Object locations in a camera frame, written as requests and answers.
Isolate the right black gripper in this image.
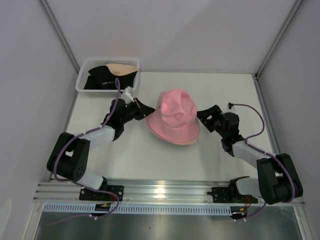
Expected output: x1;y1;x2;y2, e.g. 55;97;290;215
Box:
194;105;227;138

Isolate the right aluminium corner post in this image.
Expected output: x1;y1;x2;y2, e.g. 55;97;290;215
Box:
254;0;308;81

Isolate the left aluminium corner post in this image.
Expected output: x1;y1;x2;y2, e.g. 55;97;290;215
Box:
37;0;80;74

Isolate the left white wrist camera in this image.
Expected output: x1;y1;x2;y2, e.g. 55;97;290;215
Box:
121;86;134;104

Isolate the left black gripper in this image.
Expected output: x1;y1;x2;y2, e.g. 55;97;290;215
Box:
120;98;155;125

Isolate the aluminium corner post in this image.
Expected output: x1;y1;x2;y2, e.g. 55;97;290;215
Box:
254;0;308;81
37;0;80;74

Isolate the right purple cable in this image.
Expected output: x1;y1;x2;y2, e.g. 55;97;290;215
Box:
227;102;301;222

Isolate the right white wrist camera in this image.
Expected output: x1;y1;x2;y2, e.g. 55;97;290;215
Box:
226;102;236;114

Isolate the pink bucket hat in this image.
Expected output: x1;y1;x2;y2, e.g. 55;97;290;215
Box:
146;88;198;129
146;118;200;144

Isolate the white plastic basket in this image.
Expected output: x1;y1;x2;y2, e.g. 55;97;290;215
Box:
75;57;140;94

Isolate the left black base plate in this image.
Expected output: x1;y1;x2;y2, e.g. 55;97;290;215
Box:
79;184;125;202

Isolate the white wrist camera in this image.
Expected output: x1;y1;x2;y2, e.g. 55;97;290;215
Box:
226;102;236;114
121;86;134;104

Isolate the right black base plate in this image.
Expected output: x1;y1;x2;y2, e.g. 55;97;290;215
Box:
206;176;258;204

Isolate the black hat in basket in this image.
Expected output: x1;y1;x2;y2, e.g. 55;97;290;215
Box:
84;65;138;90

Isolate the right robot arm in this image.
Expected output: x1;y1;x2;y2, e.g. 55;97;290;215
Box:
197;103;304;205

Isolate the aluminium mounting rail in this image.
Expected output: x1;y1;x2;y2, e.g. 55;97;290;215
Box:
32;178;229;205

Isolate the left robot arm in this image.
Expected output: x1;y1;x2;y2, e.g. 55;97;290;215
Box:
46;98;155;201

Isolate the white slotted cable duct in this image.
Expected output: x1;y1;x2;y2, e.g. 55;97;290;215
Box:
43;202;232;216

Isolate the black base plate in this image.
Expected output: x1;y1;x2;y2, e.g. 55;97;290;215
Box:
79;184;125;202
206;176;258;204

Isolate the beige bucket hat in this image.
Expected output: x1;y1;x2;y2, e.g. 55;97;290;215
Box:
174;138;199;146

